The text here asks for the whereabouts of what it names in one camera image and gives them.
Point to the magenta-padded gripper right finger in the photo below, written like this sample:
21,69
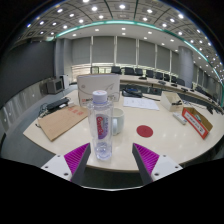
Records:
146,159

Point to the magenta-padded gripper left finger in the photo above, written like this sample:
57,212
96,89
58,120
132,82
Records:
77,159

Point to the clear plastic water bottle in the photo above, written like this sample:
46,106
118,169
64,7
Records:
100,133

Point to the flat round red coaster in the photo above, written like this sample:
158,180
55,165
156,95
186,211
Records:
144,131

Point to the brown kraft paper envelope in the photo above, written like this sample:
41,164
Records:
61,121

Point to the white ceramic mug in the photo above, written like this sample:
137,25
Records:
118,121

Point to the white paper sheet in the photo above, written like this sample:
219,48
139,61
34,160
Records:
140,103

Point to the black power strip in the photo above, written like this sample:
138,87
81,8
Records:
57,104

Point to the open brown box, red label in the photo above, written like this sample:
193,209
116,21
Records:
196,124

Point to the small open white box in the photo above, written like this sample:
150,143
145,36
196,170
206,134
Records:
167,99

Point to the black marker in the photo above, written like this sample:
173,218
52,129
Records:
177,102

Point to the large white cardboard box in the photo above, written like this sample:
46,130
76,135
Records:
86,85

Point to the grey box monitor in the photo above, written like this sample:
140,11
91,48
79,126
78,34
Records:
53,86

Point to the long curved conference desk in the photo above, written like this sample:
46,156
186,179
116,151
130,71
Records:
150,81

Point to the small black device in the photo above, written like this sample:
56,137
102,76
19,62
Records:
210,110

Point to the round ceiling lights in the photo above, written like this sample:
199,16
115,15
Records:
122,6

